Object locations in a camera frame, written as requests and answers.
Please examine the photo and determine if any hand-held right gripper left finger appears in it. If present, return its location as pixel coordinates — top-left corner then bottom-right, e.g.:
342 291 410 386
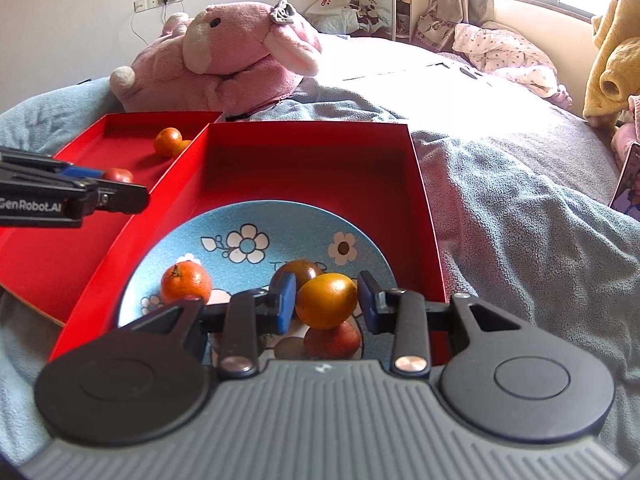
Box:
119 274 297 380

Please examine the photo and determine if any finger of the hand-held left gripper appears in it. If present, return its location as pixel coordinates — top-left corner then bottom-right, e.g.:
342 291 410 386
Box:
0 147 106 182
95 185 151 216

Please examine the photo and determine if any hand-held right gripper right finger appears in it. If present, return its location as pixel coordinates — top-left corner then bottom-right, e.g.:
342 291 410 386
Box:
357 270 523 380

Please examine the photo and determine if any dark brown tomato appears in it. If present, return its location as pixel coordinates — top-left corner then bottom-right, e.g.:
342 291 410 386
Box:
303 319 362 359
270 259 326 306

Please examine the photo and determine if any orange tomato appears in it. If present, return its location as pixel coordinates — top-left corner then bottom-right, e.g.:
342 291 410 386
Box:
295 273 357 331

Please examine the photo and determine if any red box tray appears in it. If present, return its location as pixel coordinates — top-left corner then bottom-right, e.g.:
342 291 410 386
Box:
0 111 225 328

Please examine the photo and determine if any blue cartoon plate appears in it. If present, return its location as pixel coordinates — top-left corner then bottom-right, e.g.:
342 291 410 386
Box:
117 200 398 368

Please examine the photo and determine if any large tangerine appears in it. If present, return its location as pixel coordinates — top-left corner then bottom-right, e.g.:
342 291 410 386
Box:
160 261 213 306

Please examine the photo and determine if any red box lid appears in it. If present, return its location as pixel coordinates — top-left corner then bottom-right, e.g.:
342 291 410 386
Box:
49 121 448 366

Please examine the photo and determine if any small tangerine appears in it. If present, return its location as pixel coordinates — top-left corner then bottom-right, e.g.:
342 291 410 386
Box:
153 127 183 157

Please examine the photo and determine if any pink plush bunny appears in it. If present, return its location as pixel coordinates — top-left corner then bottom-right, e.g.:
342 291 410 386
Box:
110 0 323 121

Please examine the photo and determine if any grey bed sheet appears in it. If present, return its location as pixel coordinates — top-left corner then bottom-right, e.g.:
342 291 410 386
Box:
250 35 616 186

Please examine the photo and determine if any pile of clothes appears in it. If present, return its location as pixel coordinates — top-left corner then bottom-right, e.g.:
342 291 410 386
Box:
317 2 396 36

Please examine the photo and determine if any smartphone with lit screen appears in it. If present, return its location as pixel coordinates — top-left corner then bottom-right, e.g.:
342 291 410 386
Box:
609 142 640 221

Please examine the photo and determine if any pink cloth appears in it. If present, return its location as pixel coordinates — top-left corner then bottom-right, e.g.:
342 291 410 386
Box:
612 94 640 161

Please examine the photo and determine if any yellow plush toy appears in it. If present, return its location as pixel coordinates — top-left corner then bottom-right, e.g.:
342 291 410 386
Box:
584 0 640 126

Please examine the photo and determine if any thin charger cable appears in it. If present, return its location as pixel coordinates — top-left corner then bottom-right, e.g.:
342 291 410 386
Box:
130 4 167 45

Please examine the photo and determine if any white wall socket strip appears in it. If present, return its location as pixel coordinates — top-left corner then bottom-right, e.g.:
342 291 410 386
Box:
133 0 185 13

